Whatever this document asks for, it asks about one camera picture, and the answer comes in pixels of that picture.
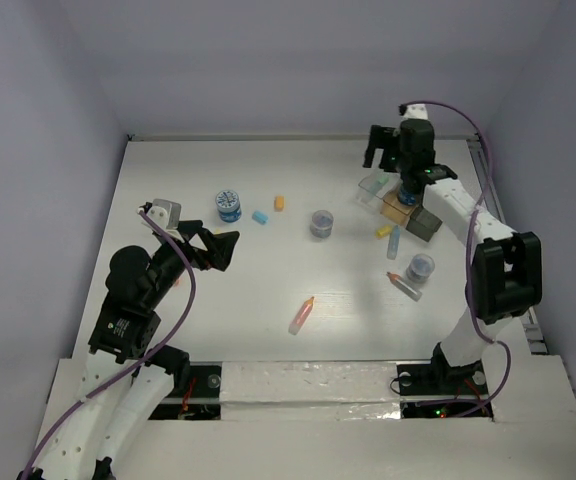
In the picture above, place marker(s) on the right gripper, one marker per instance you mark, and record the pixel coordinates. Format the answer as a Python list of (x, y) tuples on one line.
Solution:
[(377, 137)]

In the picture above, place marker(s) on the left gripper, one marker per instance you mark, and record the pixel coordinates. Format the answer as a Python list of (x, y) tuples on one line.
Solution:
[(219, 246)]

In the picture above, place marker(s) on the blue patterned tape roll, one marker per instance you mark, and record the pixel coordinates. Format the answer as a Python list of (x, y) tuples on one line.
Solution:
[(406, 197), (228, 206)]

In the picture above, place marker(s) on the blue highlighter marker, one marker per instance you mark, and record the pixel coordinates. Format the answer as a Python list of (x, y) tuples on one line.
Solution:
[(393, 243)]

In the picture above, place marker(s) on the clear jar dark pins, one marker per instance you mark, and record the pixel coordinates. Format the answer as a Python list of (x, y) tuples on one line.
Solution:
[(321, 224), (420, 268)]

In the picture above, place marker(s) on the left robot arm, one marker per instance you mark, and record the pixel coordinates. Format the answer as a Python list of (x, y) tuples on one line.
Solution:
[(126, 375)]

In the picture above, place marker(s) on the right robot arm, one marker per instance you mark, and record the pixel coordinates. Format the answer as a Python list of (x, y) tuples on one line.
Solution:
[(503, 266)]

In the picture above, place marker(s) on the clear plastic container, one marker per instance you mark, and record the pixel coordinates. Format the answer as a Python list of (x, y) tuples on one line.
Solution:
[(365, 194)]

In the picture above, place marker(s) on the blue marker cap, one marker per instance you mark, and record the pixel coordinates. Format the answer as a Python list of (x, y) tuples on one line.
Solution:
[(259, 217)]

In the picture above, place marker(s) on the orange plastic container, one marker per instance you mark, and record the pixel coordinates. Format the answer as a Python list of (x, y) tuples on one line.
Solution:
[(393, 210)]

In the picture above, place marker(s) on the orange marker cap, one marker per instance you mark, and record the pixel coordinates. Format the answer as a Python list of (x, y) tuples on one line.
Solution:
[(279, 203)]

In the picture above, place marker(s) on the yellow marker cap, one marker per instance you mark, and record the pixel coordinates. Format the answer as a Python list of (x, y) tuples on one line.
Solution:
[(383, 231)]

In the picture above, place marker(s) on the pink orange highlighter marker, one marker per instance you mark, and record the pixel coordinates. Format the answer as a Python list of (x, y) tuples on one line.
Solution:
[(301, 316)]

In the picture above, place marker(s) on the orange tip clear marker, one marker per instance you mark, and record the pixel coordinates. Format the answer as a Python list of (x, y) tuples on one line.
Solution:
[(398, 282)]

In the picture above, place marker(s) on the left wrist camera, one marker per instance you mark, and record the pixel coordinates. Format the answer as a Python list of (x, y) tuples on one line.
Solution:
[(165, 213)]

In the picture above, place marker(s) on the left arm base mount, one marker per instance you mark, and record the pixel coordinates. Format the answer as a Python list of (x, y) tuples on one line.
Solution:
[(197, 400)]

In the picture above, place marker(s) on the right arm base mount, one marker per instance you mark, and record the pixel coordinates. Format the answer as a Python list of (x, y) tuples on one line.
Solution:
[(423, 396)]

